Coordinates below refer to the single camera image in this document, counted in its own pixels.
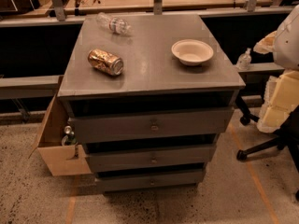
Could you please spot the cans in cardboard box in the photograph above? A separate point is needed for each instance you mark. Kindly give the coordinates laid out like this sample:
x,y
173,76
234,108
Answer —
x,y
69,137

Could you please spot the bottom grey drawer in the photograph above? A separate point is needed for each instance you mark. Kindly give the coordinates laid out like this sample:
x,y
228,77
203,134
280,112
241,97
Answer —
x,y
125,182

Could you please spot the clear sanitizer bottle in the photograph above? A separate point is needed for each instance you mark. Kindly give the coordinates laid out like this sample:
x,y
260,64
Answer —
x,y
244,60

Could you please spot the grey drawer cabinet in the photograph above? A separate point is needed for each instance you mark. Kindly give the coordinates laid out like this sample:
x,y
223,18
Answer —
x,y
152,80

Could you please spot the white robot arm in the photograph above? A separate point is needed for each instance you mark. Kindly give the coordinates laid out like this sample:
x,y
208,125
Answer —
x,y
284,42

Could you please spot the black office chair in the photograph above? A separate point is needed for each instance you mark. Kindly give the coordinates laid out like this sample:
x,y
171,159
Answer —
x,y
287,135

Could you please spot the clear plastic water bottle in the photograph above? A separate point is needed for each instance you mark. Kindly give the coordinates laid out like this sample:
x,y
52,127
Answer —
x,y
113,24

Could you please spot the white paper bowl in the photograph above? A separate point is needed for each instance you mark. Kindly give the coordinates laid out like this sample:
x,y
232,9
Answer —
x,y
192,52

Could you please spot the grey drawer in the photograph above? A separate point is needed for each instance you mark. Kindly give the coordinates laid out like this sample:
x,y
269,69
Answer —
x,y
151,125
150,157
125,182

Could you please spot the top grey drawer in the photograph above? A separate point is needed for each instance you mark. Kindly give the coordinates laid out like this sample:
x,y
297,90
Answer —
x,y
151,125

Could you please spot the gold soda can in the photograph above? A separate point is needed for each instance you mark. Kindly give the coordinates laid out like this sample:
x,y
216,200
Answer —
x,y
105,62

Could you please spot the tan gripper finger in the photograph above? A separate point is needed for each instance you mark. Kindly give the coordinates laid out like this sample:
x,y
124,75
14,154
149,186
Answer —
x,y
266,44

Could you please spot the middle grey drawer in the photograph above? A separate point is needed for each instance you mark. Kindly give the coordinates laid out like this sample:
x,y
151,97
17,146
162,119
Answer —
x,y
150,157

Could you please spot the cardboard box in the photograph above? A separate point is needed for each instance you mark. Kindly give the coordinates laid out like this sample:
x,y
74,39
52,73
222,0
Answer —
x,y
61,159

